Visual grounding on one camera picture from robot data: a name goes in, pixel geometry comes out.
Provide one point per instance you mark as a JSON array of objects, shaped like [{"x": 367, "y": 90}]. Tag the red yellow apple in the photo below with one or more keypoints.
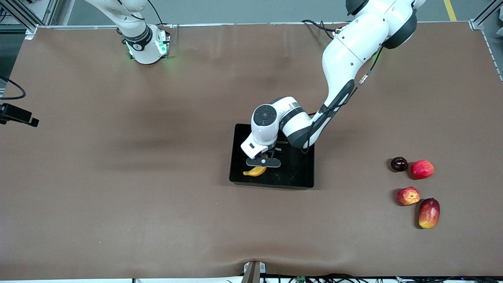
[{"x": 408, "y": 196}]

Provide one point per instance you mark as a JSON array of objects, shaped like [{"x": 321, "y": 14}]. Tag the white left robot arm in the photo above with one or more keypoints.
[{"x": 346, "y": 55}]

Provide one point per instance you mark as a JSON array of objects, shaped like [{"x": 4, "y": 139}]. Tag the red peach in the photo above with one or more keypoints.
[{"x": 422, "y": 169}]

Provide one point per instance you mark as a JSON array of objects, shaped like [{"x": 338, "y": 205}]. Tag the dark purple plum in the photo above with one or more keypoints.
[{"x": 399, "y": 164}]

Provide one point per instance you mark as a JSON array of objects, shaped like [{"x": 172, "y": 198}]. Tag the yellow banana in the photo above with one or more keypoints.
[{"x": 255, "y": 171}]

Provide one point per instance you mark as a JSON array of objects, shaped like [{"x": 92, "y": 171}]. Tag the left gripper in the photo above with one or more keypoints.
[{"x": 272, "y": 151}]

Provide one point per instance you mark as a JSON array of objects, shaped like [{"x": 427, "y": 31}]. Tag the black rectangular plastic tray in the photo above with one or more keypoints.
[{"x": 290, "y": 175}]

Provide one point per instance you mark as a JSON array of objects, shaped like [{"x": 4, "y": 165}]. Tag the red yellow mango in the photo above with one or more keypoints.
[{"x": 429, "y": 213}]

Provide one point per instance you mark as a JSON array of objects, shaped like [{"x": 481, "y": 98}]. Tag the brown table mat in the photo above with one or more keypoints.
[{"x": 118, "y": 196}]

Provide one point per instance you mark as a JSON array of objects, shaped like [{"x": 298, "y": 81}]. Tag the aluminium frame post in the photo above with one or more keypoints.
[
  {"x": 485, "y": 15},
  {"x": 23, "y": 13}
]

